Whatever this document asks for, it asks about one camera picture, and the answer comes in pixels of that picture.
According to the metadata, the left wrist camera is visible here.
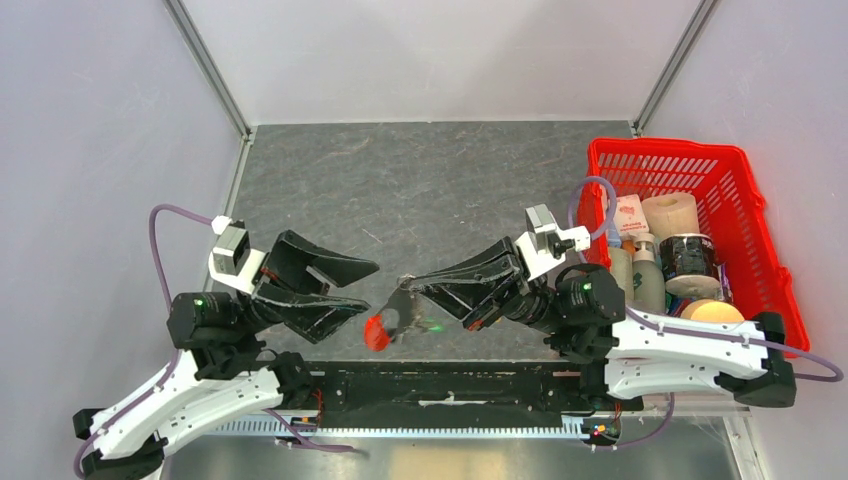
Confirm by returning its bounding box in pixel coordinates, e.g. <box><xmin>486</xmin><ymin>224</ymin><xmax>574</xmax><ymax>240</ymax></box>
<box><xmin>208</xmin><ymin>215</ymin><xmax>268</xmax><ymax>295</ymax></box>

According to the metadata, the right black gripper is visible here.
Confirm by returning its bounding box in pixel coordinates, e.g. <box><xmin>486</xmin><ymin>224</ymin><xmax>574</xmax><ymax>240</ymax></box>
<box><xmin>406</xmin><ymin>236</ymin><xmax>568</xmax><ymax>335</ymax></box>

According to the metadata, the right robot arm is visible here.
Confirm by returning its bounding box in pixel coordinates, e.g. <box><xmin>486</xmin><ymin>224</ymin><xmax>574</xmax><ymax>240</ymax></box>
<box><xmin>409</xmin><ymin>234</ymin><xmax>797</xmax><ymax>409</ymax></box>

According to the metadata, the toilet paper roll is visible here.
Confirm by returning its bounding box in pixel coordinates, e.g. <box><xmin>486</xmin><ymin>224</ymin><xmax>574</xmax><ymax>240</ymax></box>
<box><xmin>642</xmin><ymin>192</ymin><xmax>701</xmax><ymax>242</ymax></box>

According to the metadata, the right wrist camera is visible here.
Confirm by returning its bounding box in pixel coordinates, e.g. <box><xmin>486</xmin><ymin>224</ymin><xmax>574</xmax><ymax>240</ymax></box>
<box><xmin>514</xmin><ymin>204</ymin><xmax>591</xmax><ymax>281</ymax></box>

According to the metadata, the right aluminium frame post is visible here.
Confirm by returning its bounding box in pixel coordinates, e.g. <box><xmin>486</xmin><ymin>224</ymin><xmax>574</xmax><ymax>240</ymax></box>
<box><xmin>630</xmin><ymin>0</ymin><xmax>720</xmax><ymax>138</ymax></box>

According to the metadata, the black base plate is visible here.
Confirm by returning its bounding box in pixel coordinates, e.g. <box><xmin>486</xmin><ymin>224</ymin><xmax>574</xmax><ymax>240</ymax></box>
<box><xmin>273</xmin><ymin>361</ymin><xmax>644</xmax><ymax>430</ymax></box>

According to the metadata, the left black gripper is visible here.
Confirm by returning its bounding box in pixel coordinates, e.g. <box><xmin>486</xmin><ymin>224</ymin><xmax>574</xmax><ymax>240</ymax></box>
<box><xmin>237</xmin><ymin>228</ymin><xmax>385</xmax><ymax>342</ymax></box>

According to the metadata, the white cable duct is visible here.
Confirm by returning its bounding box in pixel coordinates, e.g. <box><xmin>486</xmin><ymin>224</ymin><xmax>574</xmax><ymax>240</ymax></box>
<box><xmin>211</xmin><ymin>414</ymin><xmax>613</xmax><ymax>441</ymax></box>

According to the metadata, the purple cable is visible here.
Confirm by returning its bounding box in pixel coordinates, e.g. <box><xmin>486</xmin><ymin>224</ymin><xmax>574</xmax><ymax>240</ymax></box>
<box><xmin>567</xmin><ymin>176</ymin><xmax>845</xmax><ymax>384</ymax></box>
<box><xmin>72</xmin><ymin>204</ymin><xmax>217</xmax><ymax>478</ymax></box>

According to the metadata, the left aluminium frame post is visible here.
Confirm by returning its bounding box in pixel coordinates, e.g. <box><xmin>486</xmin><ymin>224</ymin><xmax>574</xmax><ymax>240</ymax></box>
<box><xmin>163</xmin><ymin>0</ymin><xmax>253</xmax><ymax>140</ymax></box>

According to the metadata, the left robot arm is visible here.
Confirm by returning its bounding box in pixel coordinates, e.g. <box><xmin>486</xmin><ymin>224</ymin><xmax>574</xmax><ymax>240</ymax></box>
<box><xmin>73</xmin><ymin>224</ymin><xmax>378</xmax><ymax>479</ymax></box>

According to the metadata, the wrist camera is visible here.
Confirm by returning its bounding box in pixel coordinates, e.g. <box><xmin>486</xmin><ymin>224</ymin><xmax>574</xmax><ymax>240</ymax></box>
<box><xmin>514</xmin><ymin>204</ymin><xmax>591</xmax><ymax>281</ymax></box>
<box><xmin>208</xmin><ymin>215</ymin><xmax>268</xmax><ymax>295</ymax></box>

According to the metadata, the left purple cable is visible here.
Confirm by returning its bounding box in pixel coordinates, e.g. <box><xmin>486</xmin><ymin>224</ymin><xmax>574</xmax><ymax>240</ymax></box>
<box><xmin>72</xmin><ymin>204</ymin><xmax>217</xmax><ymax>478</ymax></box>

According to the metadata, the white red carton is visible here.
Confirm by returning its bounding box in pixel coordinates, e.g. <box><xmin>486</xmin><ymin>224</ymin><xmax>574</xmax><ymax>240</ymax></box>
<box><xmin>613</xmin><ymin>194</ymin><xmax>650</xmax><ymax>241</ymax></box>

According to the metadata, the yellow round sponge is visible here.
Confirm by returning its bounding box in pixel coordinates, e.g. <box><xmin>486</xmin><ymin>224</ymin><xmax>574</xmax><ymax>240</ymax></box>
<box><xmin>680</xmin><ymin>299</ymin><xmax>745</xmax><ymax>324</ymax></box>

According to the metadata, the aluminium frame post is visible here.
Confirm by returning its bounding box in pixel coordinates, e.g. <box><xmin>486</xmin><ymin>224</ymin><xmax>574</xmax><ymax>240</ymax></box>
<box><xmin>163</xmin><ymin>0</ymin><xmax>253</xmax><ymax>140</ymax></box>
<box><xmin>630</xmin><ymin>0</ymin><xmax>720</xmax><ymax>138</ymax></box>

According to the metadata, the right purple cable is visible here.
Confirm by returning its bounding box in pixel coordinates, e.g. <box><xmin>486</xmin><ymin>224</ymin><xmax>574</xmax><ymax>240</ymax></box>
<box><xmin>567</xmin><ymin>176</ymin><xmax>845</xmax><ymax>384</ymax></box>

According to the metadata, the red plastic basket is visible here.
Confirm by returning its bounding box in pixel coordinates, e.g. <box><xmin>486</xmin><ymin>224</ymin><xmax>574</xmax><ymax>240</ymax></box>
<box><xmin>587</xmin><ymin>137</ymin><xmax>810</xmax><ymax>351</ymax></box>

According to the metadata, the green soap dispenser bottle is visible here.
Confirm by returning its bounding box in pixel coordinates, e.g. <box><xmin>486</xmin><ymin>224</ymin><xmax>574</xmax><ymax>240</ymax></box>
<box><xmin>632</xmin><ymin>232</ymin><xmax>666</xmax><ymax>314</ymax></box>

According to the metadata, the grey green bottle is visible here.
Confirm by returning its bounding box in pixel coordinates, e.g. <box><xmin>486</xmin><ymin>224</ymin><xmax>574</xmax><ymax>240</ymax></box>
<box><xmin>608</xmin><ymin>247</ymin><xmax>634</xmax><ymax>303</ymax></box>

